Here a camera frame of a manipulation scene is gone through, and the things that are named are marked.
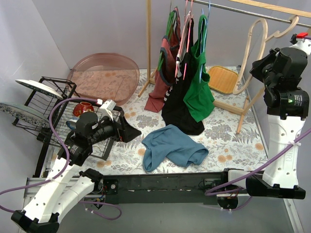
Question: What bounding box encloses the pink plastic basin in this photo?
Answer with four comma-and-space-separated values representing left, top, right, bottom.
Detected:
67, 53, 140, 106

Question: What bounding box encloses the white plate upper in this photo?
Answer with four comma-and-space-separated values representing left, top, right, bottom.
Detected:
15, 80, 63, 100

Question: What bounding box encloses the purple cable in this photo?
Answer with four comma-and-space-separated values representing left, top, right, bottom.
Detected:
204, 35, 311, 212
0, 97, 122, 220

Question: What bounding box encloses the pink hanger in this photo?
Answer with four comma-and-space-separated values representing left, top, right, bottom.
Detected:
175, 1, 193, 78

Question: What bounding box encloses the floral tablecloth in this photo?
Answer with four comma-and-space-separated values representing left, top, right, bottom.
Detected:
82, 69, 267, 175

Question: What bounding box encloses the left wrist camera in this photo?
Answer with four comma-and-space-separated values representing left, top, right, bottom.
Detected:
97, 99, 116, 121

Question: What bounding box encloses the green tank top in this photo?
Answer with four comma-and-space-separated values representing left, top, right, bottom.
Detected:
183, 14, 215, 123

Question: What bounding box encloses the wooden clothes rack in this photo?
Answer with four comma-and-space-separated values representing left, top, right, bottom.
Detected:
138, 0, 311, 134

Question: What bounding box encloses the green hanger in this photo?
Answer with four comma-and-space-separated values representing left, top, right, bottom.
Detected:
164, 6, 181, 58

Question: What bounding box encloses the black tank top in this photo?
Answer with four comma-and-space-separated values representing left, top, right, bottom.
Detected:
161, 18, 206, 136

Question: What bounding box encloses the red tank top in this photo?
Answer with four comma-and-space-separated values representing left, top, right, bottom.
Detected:
144, 6, 182, 113

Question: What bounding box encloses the red floral bowl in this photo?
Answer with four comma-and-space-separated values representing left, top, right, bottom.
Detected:
72, 101, 94, 117

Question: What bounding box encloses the black wire dish rack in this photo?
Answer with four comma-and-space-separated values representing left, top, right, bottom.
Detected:
12, 76, 125, 178

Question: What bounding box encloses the blue tank top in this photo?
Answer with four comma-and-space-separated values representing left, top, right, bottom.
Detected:
142, 125, 209, 172

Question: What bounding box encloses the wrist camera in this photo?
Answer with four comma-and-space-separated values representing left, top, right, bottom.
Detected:
97, 99, 116, 121
290, 32, 311, 55

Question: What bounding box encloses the blue white bowl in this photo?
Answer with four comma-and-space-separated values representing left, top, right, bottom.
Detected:
66, 119, 78, 130

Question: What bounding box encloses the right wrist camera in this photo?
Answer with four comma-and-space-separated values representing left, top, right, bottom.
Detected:
290, 32, 311, 55

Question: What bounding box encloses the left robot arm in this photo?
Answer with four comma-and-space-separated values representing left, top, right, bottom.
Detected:
11, 112, 141, 233

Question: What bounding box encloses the woven bamboo tray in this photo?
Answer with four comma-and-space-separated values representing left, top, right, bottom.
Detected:
208, 66, 238, 94

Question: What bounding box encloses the blue hanger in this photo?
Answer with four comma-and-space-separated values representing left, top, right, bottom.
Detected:
198, 1, 210, 84

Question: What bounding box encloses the wooden hanger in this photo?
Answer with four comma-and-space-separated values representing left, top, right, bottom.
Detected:
232, 15, 299, 95

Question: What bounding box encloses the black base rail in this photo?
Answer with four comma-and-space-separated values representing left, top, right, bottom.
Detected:
103, 172, 221, 205

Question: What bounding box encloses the blue patterned plate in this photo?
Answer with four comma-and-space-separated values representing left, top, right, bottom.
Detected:
0, 102, 50, 128

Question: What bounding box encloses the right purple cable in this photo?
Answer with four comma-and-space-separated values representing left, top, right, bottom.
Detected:
204, 35, 311, 212

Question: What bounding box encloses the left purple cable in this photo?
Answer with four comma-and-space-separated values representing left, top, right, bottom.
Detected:
0, 97, 122, 220

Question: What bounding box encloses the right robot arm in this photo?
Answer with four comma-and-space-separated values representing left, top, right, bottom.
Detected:
205, 46, 310, 200

